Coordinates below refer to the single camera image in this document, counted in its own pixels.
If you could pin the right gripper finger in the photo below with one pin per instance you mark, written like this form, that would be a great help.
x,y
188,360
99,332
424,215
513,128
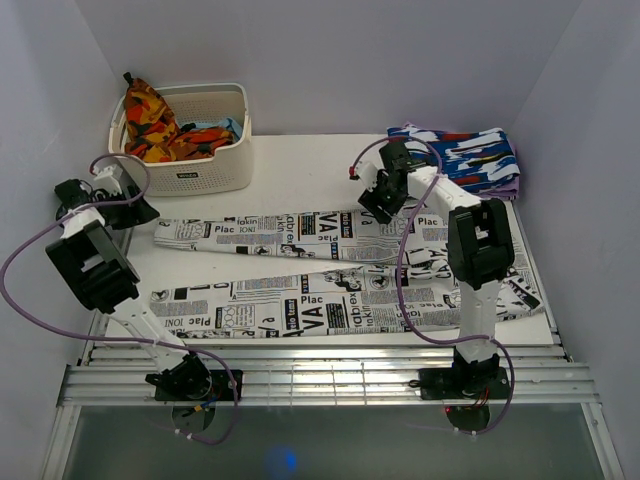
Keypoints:
x,y
368,200
383,213

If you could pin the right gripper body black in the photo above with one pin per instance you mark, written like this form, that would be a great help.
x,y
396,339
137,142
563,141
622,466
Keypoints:
x,y
388,199

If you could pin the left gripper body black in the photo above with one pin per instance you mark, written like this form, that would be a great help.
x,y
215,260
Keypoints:
x,y
114,213

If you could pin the newspaper print trousers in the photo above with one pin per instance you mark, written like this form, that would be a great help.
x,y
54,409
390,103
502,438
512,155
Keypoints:
x,y
387,278

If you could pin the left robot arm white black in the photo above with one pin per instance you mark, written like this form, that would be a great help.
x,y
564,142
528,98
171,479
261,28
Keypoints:
x,y
102,279

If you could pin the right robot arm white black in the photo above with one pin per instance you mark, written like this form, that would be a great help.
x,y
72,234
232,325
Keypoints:
x,y
479,253

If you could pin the orange camouflage trousers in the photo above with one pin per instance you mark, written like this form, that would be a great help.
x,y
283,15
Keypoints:
x,y
154,134

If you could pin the cream perforated plastic basket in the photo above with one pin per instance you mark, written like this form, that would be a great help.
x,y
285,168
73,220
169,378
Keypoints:
x,y
231,167

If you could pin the light blue garment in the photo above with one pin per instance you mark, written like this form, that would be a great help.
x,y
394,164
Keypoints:
x,y
226,123

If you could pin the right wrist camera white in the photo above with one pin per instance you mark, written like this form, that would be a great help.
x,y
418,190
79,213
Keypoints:
x,y
365,172

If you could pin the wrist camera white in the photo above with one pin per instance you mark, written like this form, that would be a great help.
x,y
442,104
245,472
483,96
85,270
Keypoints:
x,y
365,172
109,180

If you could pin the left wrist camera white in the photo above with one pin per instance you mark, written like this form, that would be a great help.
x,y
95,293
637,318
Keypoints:
x,y
109,180

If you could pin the aluminium rail frame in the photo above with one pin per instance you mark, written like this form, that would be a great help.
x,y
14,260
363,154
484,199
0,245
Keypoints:
x,y
336,408

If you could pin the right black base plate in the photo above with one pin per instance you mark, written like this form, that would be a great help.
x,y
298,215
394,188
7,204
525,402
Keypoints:
x,y
442,384

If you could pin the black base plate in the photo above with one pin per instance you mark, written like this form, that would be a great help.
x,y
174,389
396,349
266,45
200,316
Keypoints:
x,y
442,384
221,390

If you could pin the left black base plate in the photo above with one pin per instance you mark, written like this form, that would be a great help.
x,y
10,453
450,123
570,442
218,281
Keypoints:
x,y
221,390

